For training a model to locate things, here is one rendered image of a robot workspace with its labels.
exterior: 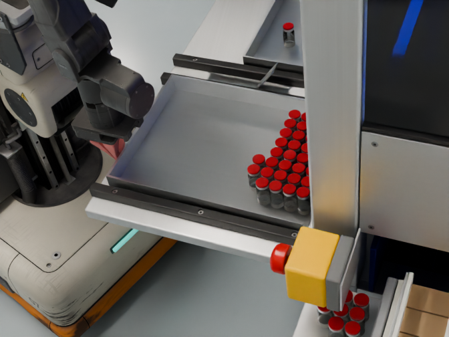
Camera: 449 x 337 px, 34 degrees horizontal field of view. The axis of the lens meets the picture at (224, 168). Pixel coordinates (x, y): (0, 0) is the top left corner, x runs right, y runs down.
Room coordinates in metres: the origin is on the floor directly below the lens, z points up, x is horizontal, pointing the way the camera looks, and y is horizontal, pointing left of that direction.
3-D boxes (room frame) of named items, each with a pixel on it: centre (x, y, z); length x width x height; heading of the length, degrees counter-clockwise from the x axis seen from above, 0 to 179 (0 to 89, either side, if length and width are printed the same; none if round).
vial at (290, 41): (1.13, -0.17, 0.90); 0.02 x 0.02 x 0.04
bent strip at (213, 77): (1.04, -0.06, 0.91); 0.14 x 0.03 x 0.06; 61
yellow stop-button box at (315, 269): (0.54, -0.10, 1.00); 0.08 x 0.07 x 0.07; 61
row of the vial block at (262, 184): (0.83, -0.09, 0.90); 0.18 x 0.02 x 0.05; 150
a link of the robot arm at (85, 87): (0.89, 0.17, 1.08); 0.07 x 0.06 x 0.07; 46
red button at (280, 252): (0.56, -0.06, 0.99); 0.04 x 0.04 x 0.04; 61
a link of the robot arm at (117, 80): (0.87, 0.14, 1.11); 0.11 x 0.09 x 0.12; 46
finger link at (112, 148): (0.90, 0.18, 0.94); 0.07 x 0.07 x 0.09; 60
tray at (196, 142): (0.87, -0.02, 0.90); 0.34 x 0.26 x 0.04; 60
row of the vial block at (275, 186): (0.81, -0.11, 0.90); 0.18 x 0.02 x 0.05; 150
